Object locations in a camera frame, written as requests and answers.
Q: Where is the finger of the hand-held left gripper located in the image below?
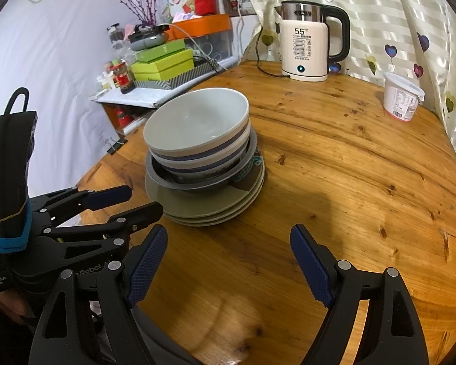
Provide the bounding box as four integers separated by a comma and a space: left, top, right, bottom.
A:
30, 184, 133, 217
42, 201, 164, 244

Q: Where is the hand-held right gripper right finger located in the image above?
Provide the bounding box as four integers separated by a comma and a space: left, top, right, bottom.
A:
290, 224, 429, 365

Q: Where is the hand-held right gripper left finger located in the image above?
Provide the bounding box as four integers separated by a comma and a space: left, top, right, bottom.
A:
28, 224, 168, 365

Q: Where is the stainless steel bowl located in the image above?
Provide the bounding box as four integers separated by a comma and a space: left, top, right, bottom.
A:
145, 129, 259, 195

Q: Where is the large white blue-striped bowl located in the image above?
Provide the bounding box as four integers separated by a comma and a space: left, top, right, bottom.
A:
151, 129, 252, 184

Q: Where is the small white blue-striped bowl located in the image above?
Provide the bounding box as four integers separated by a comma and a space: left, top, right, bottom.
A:
143, 87, 250, 160

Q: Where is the person's left hand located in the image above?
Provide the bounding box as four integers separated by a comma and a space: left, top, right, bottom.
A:
0, 293, 48, 325

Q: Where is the black binder clip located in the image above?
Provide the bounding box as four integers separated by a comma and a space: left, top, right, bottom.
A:
105, 137, 129, 156

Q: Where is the white shelf board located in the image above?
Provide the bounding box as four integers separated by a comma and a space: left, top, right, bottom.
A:
91, 59, 238, 108

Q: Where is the small white bottle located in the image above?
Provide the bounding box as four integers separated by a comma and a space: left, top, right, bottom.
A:
96, 70, 115, 92

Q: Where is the jar with red label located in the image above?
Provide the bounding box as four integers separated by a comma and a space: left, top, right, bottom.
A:
112, 61, 135, 94

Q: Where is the lime green box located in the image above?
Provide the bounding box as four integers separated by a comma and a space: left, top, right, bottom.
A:
130, 48, 195, 82

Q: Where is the zigzag patterned box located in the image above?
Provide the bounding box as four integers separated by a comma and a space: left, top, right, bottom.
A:
133, 61, 221, 91

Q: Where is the dark green flat box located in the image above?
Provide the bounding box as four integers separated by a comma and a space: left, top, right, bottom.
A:
135, 39, 187, 62

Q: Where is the grey oval case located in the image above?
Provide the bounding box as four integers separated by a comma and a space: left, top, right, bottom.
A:
129, 32, 170, 51

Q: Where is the dark glass jar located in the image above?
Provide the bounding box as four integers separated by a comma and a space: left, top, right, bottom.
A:
106, 23, 128, 50

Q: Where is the black device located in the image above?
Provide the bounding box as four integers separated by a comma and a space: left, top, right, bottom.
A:
128, 24, 168, 40

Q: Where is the white plastic tub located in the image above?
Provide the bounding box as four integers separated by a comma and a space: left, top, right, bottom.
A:
382, 71, 425, 122

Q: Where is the clear box with orange lid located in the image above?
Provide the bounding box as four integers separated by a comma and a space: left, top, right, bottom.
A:
173, 13, 232, 61

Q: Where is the cream electric kettle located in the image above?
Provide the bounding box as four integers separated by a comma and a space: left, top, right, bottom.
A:
274, 1, 351, 82

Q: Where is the heart print curtain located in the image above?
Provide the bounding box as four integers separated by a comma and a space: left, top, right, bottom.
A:
237, 0, 456, 172

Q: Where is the white cable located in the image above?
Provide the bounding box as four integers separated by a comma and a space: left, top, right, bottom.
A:
167, 23, 213, 61

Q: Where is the black kettle power cord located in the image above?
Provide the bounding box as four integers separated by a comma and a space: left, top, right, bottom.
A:
255, 23, 291, 80

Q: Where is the white hanging cord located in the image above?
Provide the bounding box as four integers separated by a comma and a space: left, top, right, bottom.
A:
236, 0, 249, 63

